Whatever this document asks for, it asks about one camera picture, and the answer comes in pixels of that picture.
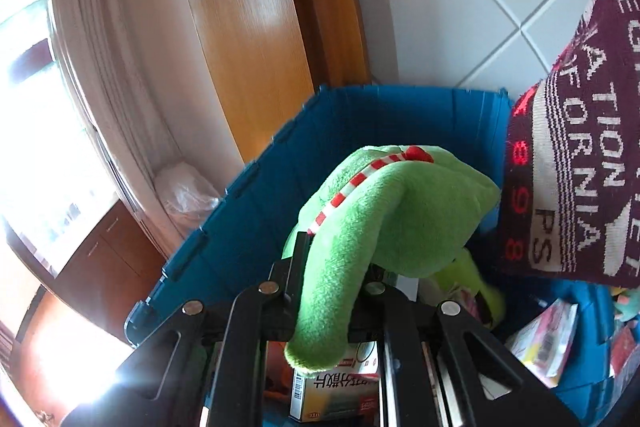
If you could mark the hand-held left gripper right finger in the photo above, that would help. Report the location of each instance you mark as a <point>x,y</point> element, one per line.
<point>395,307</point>

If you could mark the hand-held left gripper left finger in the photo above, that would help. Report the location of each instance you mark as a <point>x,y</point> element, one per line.
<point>287,292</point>

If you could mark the green plush toy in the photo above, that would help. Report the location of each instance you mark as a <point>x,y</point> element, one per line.
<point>400,217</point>

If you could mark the orange and green medicine box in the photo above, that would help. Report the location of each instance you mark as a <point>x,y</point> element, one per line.
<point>330,392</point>

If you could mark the blue storage container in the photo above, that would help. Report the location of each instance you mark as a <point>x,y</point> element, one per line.
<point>350,127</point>

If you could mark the maroon knitted scarf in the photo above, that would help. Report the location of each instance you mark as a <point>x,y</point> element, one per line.
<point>565,157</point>

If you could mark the red and green medicine box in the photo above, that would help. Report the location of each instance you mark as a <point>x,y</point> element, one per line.
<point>626,349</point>

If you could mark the white plastic bag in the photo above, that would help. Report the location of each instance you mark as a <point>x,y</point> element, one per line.
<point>185,192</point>

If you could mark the pink and white packet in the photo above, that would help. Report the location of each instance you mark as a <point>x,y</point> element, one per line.
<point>545,337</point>

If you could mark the wooden cabinet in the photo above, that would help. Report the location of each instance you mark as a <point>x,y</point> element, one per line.
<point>110,257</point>

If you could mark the wooden door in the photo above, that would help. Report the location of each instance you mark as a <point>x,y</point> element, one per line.
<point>240,7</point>

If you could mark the beige curtain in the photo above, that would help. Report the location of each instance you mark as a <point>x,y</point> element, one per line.
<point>125,32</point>

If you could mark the bright window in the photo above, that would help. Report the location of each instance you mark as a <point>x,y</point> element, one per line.
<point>40,107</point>

